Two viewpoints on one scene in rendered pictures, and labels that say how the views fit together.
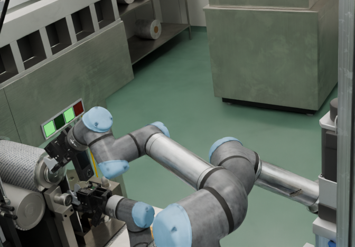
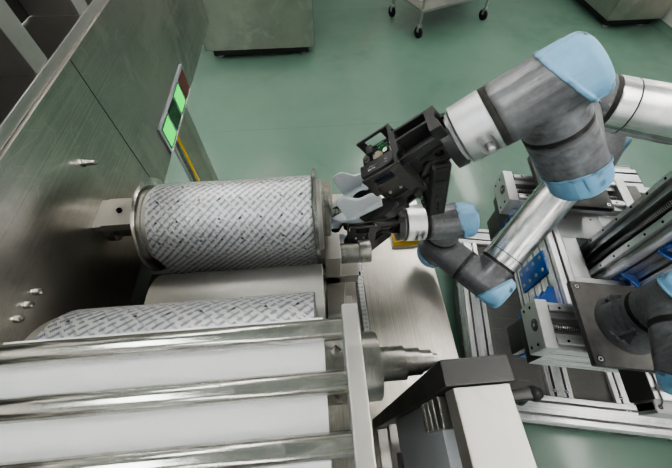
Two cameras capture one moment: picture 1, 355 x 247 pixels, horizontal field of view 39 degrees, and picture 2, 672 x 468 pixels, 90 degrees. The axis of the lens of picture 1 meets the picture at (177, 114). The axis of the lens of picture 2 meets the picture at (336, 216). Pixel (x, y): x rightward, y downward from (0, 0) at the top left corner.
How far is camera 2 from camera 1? 1.37 m
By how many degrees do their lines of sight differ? 40
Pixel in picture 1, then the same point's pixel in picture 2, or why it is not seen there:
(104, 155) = (600, 155)
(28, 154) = (272, 201)
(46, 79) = (130, 29)
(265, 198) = (319, 139)
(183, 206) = not seen: outside the picture
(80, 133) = (538, 118)
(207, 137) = (224, 95)
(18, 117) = (124, 126)
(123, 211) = (445, 227)
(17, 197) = not seen: hidden behind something
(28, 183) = (287, 255)
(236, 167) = not seen: hidden behind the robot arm
